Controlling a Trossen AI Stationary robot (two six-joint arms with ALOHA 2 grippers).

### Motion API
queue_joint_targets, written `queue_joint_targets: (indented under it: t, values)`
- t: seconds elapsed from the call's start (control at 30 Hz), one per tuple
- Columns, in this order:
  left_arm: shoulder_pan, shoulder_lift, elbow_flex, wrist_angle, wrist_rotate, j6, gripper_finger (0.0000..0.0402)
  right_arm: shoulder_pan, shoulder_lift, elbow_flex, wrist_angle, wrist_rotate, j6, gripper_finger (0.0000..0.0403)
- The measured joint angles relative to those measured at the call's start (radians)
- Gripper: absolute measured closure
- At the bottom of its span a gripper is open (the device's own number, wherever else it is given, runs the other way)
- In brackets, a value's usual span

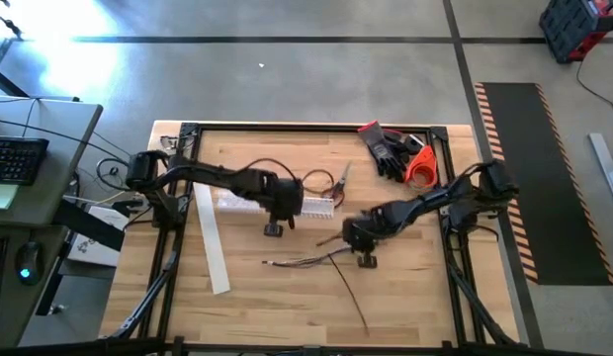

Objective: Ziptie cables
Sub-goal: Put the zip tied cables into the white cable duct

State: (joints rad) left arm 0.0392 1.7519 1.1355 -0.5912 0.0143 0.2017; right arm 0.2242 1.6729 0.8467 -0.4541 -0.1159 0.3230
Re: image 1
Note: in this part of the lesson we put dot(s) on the white cardboard box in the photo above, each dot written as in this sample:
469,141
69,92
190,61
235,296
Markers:
89,249

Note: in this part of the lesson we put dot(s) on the black desk support beam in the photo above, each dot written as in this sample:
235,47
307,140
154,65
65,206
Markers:
89,227

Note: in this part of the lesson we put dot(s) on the black keyboard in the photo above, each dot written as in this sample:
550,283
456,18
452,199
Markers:
15,158

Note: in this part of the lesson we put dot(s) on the black metal table frame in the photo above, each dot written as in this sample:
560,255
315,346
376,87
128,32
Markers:
311,127

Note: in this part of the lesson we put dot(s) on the black grey work glove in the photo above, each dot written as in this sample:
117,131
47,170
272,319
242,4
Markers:
380,148

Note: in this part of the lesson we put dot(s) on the orange tape dispenser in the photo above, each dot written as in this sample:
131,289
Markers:
422,165

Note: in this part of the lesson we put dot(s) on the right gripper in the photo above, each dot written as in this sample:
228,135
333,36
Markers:
362,233

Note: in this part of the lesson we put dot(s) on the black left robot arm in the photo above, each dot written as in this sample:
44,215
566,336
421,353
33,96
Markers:
207,175

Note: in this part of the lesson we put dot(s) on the black red tool case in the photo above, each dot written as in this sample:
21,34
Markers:
573,25

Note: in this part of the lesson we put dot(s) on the white duct cover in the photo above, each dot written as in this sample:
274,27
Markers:
212,247

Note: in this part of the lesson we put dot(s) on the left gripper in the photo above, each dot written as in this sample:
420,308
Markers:
286,200

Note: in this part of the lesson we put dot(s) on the black striped-edge floor mat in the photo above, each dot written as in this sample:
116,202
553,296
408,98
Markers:
544,138

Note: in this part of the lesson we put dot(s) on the black computer mouse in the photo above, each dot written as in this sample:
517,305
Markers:
28,262

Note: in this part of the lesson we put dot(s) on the black diagonal stand bar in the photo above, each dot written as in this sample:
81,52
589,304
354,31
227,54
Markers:
7,83

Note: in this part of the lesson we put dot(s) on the grey metal bar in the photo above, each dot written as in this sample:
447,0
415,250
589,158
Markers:
605,163

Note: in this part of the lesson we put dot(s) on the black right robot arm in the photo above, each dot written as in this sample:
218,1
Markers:
435,198

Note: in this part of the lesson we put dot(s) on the green sticky notepad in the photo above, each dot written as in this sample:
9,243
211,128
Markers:
0,195

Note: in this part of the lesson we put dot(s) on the grey desk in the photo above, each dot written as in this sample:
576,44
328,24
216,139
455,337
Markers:
64,128

